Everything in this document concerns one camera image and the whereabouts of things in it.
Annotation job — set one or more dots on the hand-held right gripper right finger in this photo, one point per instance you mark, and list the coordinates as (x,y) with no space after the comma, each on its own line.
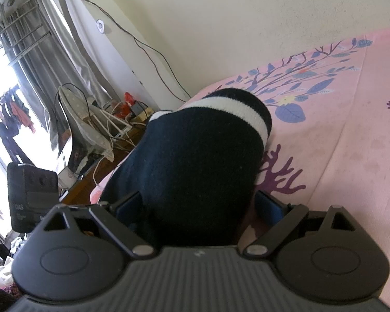
(269,209)

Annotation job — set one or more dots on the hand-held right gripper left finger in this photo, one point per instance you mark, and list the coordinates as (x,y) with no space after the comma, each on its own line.
(126,208)

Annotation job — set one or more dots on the green black white knitted sweater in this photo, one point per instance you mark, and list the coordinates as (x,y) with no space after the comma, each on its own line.
(195,156)

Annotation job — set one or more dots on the pile of clothes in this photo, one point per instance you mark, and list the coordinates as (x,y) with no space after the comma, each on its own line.
(0,266)

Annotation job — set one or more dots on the hanging clothes outside window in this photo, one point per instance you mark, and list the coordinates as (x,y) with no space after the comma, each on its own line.
(13,117)

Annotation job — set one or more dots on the wooden desk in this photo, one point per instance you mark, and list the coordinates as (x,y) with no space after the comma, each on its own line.
(117,149)

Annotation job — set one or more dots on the spotted ironing board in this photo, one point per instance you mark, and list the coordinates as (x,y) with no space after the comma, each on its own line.
(84,126)

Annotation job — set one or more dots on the grey power adapter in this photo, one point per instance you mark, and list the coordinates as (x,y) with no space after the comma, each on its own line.
(139,109)

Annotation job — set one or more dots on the pink floral bedsheet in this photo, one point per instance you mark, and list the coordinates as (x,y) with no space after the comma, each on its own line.
(344,136)

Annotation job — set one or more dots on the red packet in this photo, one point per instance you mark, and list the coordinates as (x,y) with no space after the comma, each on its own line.
(129,97)

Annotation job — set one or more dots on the grey curtain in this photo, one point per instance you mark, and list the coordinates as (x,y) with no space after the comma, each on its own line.
(65,35)

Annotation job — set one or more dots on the metal drying rack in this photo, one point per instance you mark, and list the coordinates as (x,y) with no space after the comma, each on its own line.
(19,22)

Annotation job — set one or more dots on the round wall socket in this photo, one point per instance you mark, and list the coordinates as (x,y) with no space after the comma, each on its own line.
(100,26)

